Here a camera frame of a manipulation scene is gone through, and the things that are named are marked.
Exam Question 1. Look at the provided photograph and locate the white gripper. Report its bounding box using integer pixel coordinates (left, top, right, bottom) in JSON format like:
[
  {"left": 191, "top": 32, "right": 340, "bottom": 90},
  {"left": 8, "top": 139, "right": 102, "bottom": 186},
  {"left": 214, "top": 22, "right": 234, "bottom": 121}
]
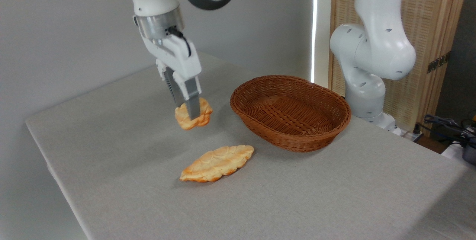
[{"left": 133, "top": 16, "right": 202, "bottom": 121}]

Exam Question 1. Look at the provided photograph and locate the long braided bread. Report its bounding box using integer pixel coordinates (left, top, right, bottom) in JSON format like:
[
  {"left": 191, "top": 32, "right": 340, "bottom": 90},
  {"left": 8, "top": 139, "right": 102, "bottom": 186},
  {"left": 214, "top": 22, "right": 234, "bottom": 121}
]
[{"left": 180, "top": 145, "right": 255, "bottom": 183}]

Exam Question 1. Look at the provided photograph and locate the black cable bundle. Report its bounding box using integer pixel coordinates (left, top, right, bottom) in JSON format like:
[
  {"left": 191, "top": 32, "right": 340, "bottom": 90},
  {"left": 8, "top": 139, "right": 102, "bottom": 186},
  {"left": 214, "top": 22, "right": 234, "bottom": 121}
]
[{"left": 416, "top": 114, "right": 476, "bottom": 149}]

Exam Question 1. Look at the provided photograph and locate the grey tablecloth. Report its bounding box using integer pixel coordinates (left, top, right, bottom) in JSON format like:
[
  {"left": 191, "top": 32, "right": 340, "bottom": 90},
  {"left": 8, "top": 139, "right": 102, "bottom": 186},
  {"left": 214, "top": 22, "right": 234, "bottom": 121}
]
[{"left": 25, "top": 51, "right": 476, "bottom": 240}]

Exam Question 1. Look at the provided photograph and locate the metal screen hinge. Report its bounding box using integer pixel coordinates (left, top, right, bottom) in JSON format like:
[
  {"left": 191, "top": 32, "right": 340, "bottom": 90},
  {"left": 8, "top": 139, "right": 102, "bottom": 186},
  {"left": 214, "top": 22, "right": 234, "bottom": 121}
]
[{"left": 427, "top": 52, "right": 451, "bottom": 74}]

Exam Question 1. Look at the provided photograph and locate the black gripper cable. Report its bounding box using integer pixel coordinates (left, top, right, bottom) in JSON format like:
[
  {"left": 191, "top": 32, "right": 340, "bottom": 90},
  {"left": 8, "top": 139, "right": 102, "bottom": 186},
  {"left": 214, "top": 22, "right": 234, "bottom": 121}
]
[{"left": 166, "top": 26, "right": 192, "bottom": 58}]

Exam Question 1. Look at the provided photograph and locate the small round bread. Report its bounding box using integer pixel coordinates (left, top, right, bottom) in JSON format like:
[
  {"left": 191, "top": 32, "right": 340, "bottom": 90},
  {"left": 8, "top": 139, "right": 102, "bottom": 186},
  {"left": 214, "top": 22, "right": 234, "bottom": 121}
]
[{"left": 174, "top": 97, "right": 213, "bottom": 131}]

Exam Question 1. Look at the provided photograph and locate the brown oval wicker basket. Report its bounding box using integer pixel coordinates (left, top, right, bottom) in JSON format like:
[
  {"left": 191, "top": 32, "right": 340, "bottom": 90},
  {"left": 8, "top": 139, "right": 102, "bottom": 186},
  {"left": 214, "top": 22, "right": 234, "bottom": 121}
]
[{"left": 229, "top": 75, "right": 352, "bottom": 153}]

